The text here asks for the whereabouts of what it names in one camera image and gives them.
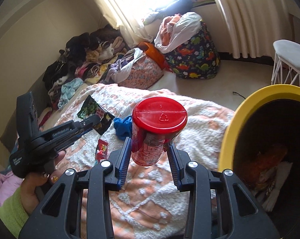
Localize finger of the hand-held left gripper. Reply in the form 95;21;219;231
74;116;101;130
65;127;94;145

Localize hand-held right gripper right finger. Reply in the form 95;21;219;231
166;142;281;239

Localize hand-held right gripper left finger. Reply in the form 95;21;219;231
18;137;132;239

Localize dark green snack packet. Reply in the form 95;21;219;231
77;95;115;135

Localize red lidded can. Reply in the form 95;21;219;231
131;96;188;166

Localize yellow rimmed bin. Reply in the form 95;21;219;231
218;84;300;239

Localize person's left forearm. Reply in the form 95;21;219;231
0;188;28;232

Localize person's left hand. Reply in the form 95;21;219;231
21;151;66;216

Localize small red packet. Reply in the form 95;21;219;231
95;139;109;161

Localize blue cloth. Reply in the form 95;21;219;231
113;116;134;140

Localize light blue garment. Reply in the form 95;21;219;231
57;78;84;110

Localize orange white tufted blanket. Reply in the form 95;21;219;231
38;83;236;239

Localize pink cloth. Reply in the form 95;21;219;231
0;172;23;207

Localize white and purple garment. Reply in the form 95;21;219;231
108;48;144;84

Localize pile of mixed clothes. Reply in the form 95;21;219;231
42;25;131;97

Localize floral fabric bag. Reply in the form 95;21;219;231
118;55;164;90

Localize orange bag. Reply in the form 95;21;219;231
137;42;170;71

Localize red plastic bag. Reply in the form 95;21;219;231
251;144;288;181

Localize dinosaur print storage bag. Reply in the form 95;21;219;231
165;21;221;79

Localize white paper scrap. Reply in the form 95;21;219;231
258;162;293;212

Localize cream curtain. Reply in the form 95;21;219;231
82;0;155;49
207;0;293;60

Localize orange clothes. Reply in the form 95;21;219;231
161;16;181;44

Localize white plastic bag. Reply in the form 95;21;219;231
154;12;203;54

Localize clothes on window sill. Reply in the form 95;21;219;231
142;0;215;25

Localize white wire leg stool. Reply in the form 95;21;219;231
271;40;300;91

